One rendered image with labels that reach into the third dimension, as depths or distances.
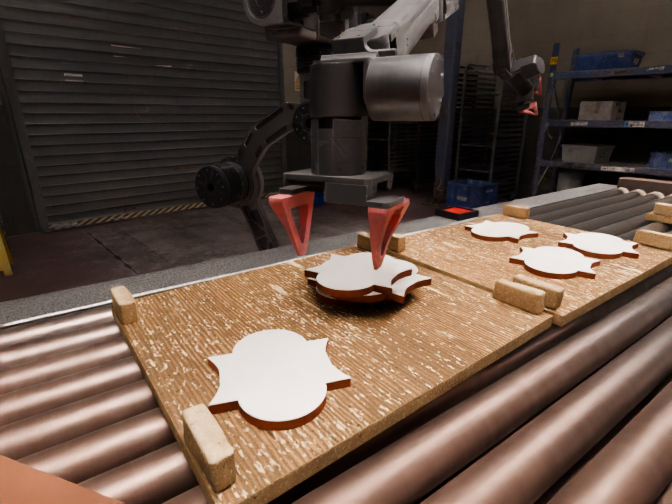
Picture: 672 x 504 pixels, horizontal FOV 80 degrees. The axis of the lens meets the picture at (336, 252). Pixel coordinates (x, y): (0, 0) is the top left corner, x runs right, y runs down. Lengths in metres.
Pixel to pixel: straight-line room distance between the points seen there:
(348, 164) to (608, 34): 5.79
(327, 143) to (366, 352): 0.21
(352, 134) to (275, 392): 0.25
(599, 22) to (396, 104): 5.83
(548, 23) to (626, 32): 0.90
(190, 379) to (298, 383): 0.10
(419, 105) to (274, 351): 0.26
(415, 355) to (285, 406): 0.15
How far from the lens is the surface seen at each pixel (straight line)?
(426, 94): 0.37
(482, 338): 0.46
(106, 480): 0.36
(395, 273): 0.50
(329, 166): 0.41
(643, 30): 6.04
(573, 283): 0.66
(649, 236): 0.91
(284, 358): 0.39
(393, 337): 0.44
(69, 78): 5.12
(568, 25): 6.29
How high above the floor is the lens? 1.16
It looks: 19 degrees down
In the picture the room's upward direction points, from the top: straight up
